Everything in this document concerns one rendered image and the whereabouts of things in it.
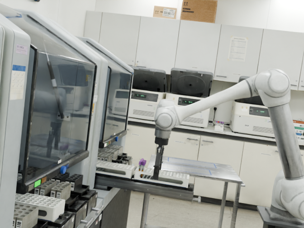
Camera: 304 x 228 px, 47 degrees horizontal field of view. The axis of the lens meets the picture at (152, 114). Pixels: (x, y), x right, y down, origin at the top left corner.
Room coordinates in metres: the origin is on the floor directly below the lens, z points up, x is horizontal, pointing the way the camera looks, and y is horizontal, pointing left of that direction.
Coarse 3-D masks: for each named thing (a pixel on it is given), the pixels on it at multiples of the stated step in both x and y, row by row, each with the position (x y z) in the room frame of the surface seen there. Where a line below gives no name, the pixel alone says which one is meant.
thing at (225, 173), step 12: (168, 168) 2.22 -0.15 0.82; (180, 168) 2.27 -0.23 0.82; (192, 168) 2.31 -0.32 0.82; (204, 168) 2.36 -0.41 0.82; (216, 168) 2.41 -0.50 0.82; (228, 168) 2.46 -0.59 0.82; (228, 180) 2.15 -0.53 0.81; (240, 180) 2.14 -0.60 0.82; (144, 204) 2.17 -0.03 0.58; (144, 216) 2.17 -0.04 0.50
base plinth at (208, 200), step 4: (196, 196) 4.20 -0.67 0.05; (200, 196) 4.19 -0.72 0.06; (204, 200) 4.18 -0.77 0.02; (208, 200) 4.18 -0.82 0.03; (212, 200) 4.17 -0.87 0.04; (216, 200) 4.17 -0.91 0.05; (220, 200) 4.16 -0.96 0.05; (220, 204) 4.16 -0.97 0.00; (228, 204) 4.15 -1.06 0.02; (232, 204) 4.14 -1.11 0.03; (240, 204) 4.13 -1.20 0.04; (244, 204) 4.12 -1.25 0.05; (248, 204) 4.12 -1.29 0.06; (252, 204) 4.11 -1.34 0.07; (240, 208) 4.13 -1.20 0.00; (244, 208) 4.12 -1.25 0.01; (248, 208) 4.12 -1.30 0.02; (252, 208) 4.11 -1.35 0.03
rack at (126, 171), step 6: (102, 162) 1.97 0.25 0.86; (108, 162) 1.99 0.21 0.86; (96, 168) 1.96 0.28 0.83; (102, 168) 1.99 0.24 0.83; (108, 168) 1.90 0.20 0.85; (114, 168) 1.90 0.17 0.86; (120, 168) 1.89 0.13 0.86; (126, 168) 1.91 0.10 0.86; (132, 168) 1.92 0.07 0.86; (108, 174) 1.90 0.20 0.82; (114, 174) 1.90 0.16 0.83; (120, 174) 1.98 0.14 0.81; (126, 174) 1.89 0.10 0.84; (132, 174) 1.93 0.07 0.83
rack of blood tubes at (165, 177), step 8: (136, 176) 1.88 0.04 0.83; (144, 176) 1.93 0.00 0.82; (152, 176) 1.95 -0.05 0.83; (160, 176) 1.86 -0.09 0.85; (168, 176) 1.86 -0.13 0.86; (176, 176) 1.87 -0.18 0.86; (184, 176) 1.89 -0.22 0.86; (168, 184) 1.86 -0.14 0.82; (176, 184) 1.85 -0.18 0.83; (184, 184) 1.85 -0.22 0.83
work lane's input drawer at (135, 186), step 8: (96, 176) 1.89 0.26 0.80; (104, 176) 1.90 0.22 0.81; (112, 176) 1.89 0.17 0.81; (96, 184) 1.89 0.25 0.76; (104, 184) 1.89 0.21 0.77; (112, 184) 1.88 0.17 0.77; (120, 184) 1.87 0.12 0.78; (128, 184) 1.87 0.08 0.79; (136, 184) 1.86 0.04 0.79; (144, 184) 1.86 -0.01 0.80; (152, 184) 1.86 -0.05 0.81; (160, 184) 1.86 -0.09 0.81; (192, 184) 1.93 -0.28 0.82; (144, 192) 1.86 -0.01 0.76; (152, 192) 1.85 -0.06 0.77; (160, 192) 1.85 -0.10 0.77; (168, 192) 1.84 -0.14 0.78; (176, 192) 1.84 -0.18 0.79; (184, 192) 1.83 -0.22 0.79; (192, 192) 1.82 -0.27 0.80; (192, 200) 1.82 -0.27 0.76; (200, 200) 1.87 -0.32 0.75
